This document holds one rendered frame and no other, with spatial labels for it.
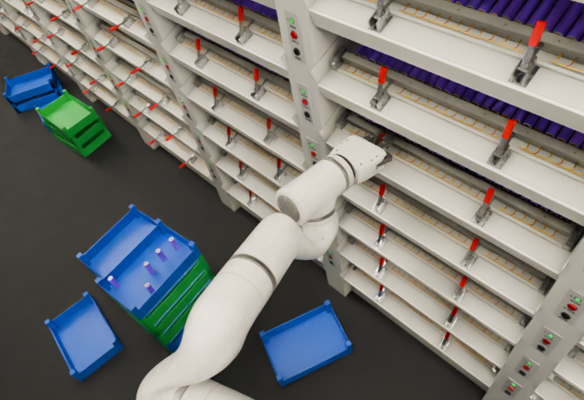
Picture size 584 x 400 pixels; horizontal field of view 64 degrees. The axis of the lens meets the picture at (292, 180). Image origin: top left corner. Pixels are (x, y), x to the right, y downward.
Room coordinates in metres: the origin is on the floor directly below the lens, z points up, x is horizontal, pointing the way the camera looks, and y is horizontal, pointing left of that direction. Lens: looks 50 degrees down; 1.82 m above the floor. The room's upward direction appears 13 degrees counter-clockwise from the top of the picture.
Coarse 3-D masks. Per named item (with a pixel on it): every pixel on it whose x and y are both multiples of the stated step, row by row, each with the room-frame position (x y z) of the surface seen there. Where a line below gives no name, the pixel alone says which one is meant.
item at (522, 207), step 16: (352, 128) 0.84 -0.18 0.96; (368, 128) 0.81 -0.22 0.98; (400, 144) 0.73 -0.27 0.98; (432, 160) 0.66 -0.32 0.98; (464, 176) 0.60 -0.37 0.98; (496, 192) 0.54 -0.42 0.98; (528, 208) 0.49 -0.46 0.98; (528, 224) 0.46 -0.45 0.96; (544, 224) 0.45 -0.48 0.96; (560, 224) 0.43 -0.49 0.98
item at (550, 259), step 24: (336, 120) 0.87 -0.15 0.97; (336, 144) 0.82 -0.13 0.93; (384, 168) 0.71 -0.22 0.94; (408, 168) 0.68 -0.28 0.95; (432, 168) 0.66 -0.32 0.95; (408, 192) 0.64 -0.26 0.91; (432, 192) 0.61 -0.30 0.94; (456, 192) 0.59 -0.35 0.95; (480, 192) 0.57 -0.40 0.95; (456, 216) 0.54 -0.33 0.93; (504, 240) 0.45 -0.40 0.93; (528, 240) 0.44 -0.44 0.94; (576, 240) 0.41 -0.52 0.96; (552, 264) 0.38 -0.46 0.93
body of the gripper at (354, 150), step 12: (348, 144) 0.70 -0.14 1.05; (360, 144) 0.70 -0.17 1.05; (372, 144) 0.70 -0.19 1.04; (348, 156) 0.66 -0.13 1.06; (360, 156) 0.66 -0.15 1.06; (372, 156) 0.66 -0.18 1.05; (384, 156) 0.66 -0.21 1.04; (360, 168) 0.62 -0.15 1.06; (372, 168) 0.63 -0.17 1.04; (360, 180) 0.61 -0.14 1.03
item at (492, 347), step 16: (352, 240) 0.85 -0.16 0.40; (352, 256) 0.82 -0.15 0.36; (368, 256) 0.79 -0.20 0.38; (368, 272) 0.74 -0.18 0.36; (384, 272) 0.72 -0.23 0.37; (400, 272) 0.71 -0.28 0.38; (400, 288) 0.66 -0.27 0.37; (416, 288) 0.64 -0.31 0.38; (416, 304) 0.59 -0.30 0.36; (432, 304) 0.58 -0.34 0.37; (448, 304) 0.56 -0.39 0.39; (432, 320) 0.55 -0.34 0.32; (448, 320) 0.51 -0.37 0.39; (464, 320) 0.50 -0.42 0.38; (464, 336) 0.46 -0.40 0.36; (480, 336) 0.45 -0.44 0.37; (496, 336) 0.44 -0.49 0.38; (480, 352) 0.41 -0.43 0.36; (496, 352) 0.40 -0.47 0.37
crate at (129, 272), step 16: (160, 224) 1.07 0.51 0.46; (144, 240) 1.03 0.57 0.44; (160, 240) 1.04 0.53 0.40; (176, 240) 1.02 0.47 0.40; (128, 256) 0.97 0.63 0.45; (144, 256) 0.99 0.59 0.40; (176, 256) 0.96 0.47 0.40; (192, 256) 0.92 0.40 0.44; (112, 272) 0.92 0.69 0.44; (128, 272) 0.94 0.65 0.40; (144, 272) 0.92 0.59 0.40; (160, 272) 0.90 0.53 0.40; (176, 272) 0.87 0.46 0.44; (112, 288) 0.89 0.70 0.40; (128, 288) 0.87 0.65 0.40; (144, 288) 0.86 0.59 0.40; (160, 288) 0.82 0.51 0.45; (128, 304) 0.81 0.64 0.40; (144, 304) 0.77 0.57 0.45
